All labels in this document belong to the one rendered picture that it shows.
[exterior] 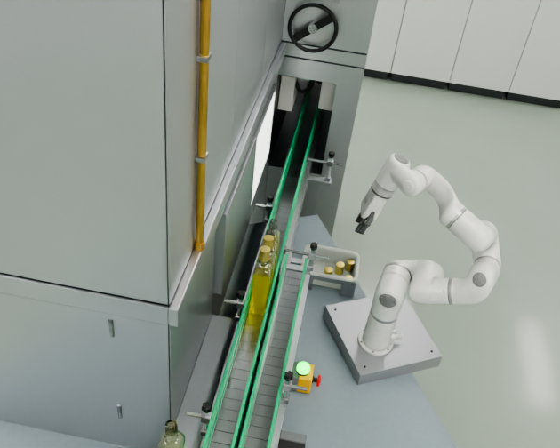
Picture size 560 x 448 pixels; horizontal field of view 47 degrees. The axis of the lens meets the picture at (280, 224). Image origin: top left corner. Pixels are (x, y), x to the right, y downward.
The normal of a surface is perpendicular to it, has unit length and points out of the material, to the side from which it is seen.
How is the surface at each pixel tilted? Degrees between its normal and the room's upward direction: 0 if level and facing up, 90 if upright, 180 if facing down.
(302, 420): 0
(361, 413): 0
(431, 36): 90
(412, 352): 2
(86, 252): 90
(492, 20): 90
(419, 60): 90
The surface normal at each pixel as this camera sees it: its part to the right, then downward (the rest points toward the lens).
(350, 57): -0.16, 0.61
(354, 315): 0.10, -0.75
